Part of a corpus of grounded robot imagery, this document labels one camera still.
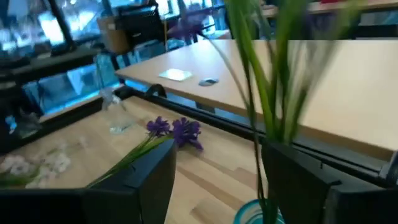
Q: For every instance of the clear ribbed glass vase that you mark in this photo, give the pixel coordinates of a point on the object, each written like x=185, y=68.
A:
x=119, y=123

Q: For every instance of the teal patterned glass vase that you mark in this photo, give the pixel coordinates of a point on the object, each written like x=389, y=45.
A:
x=245, y=215

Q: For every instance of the purple artificial flower stem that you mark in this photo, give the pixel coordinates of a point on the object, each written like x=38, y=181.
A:
x=186, y=130
x=281, y=62

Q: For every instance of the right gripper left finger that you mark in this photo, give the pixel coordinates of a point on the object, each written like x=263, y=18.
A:
x=140, y=186

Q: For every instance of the black aluminium frame rail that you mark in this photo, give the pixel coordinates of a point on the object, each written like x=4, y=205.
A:
x=217, y=119
x=77, y=115

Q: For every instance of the black upright frame post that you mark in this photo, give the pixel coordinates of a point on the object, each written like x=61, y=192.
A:
x=60, y=28

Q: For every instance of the wooden desk with black panel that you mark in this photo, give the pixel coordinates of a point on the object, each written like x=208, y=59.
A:
x=342, y=9

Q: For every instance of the black clamp lever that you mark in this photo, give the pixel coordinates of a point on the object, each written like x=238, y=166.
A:
x=155, y=88

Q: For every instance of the black equipment case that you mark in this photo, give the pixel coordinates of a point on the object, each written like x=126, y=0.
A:
x=141, y=26

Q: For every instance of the light wooden desk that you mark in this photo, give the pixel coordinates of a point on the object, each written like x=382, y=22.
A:
x=342, y=93

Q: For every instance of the brown cardboard box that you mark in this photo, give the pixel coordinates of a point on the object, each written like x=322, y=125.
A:
x=113, y=35

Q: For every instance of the white paper sheet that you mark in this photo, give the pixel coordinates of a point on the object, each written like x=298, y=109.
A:
x=175, y=74

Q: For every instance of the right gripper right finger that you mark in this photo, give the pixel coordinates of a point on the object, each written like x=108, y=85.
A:
x=311, y=193

